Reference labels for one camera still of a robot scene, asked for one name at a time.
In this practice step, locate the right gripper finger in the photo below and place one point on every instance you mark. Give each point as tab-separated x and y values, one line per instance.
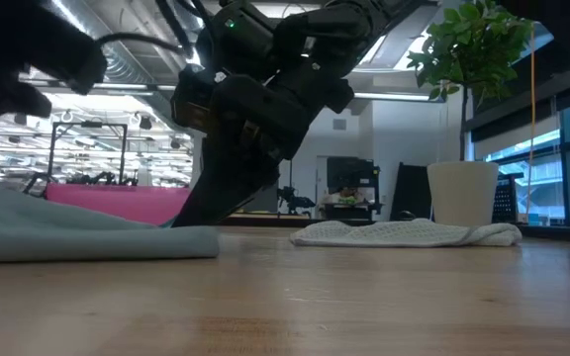
216	198

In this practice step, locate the teal microfiber towel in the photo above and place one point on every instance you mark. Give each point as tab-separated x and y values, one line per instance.
67	237

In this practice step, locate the grey waffle microfiber towel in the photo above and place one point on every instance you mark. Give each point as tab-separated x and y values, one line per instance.
404	232

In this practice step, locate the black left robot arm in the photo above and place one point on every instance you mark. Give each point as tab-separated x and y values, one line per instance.
18	44

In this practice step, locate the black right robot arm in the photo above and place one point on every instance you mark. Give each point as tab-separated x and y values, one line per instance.
364	15

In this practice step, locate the pink plastic basket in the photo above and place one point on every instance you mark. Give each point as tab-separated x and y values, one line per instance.
131	203

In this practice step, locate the black robot station with table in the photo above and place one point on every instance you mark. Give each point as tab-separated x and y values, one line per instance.
295	202

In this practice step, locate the black equipment cart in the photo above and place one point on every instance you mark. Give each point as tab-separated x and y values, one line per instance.
351	173

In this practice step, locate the long ceiling strip light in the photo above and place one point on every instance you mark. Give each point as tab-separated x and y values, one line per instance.
394	96

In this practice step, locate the black chair back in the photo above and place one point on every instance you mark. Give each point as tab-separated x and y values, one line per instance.
411	193

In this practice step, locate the white plant pot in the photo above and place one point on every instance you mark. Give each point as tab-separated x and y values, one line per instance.
463	193

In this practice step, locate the green leafy plant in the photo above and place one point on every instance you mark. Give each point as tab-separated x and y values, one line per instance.
468	44

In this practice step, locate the black perforated bin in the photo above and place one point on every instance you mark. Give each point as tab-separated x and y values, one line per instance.
506	198

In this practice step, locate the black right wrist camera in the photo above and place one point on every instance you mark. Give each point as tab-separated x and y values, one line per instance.
193	99

